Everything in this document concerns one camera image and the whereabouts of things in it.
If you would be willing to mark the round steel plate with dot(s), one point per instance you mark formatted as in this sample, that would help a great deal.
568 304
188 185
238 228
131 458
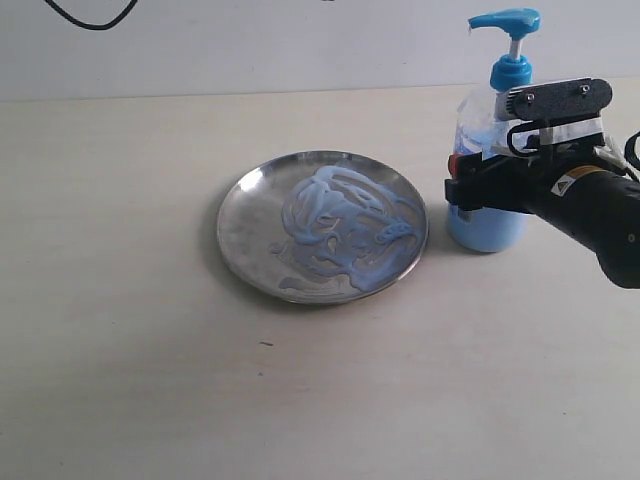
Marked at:
249 221

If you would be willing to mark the blue soap pump bottle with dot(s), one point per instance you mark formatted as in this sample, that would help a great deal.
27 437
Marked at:
489 230

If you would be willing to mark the black orange-tipped right gripper finger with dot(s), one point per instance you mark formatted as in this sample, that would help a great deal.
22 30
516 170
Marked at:
463 188

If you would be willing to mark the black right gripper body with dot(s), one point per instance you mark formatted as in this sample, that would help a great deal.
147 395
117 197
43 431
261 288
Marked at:
509 181

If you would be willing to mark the light blue soap gel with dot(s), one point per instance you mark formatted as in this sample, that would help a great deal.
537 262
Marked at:
339 222

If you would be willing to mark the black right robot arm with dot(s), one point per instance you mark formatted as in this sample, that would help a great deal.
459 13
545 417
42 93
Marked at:
568 187

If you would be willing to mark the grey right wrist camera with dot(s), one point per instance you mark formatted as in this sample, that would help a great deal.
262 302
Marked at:
554 100

